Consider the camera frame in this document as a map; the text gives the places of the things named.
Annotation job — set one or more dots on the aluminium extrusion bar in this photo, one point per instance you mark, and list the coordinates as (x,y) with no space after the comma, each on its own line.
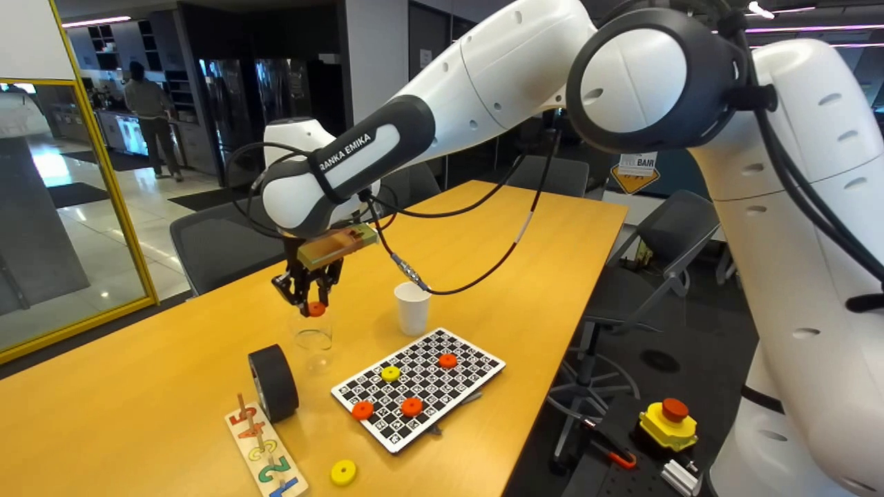
(681,476)

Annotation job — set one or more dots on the yellow red emergency stop button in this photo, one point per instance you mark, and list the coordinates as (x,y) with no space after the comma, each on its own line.
(665,429)

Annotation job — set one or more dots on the black white calibration board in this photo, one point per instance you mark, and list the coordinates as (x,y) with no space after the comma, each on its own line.
(458,387)

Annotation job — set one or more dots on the orange black clamp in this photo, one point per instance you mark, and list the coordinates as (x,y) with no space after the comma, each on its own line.
(613,453)

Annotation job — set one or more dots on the white yellow sign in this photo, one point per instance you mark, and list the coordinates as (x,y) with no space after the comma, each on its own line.
(636,169)

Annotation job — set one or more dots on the yellow framed glass partition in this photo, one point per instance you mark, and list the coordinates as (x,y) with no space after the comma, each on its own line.
(73,331)

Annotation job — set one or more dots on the clear plastic cup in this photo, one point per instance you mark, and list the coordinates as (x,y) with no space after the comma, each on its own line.
(312,354)

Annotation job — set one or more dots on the wooden number puzzle board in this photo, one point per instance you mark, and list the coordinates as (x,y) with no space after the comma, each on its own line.
(263,458)

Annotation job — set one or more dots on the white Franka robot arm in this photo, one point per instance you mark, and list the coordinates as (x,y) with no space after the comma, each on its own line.
(497,74)

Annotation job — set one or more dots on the white paper cup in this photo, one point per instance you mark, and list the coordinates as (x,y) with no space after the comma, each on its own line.
(411,313)

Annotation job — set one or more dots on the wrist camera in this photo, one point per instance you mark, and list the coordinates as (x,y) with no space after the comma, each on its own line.
(335,245)

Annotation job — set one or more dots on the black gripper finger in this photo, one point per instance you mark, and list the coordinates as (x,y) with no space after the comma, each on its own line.
(332,285)
(292,292)

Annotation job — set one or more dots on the background person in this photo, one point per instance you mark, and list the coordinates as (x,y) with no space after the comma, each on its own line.
(147,106)

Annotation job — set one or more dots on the black tape roll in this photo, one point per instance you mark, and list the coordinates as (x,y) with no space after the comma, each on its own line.
(277,387)

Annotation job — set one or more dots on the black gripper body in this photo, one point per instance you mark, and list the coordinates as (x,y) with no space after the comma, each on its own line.
(312,269)

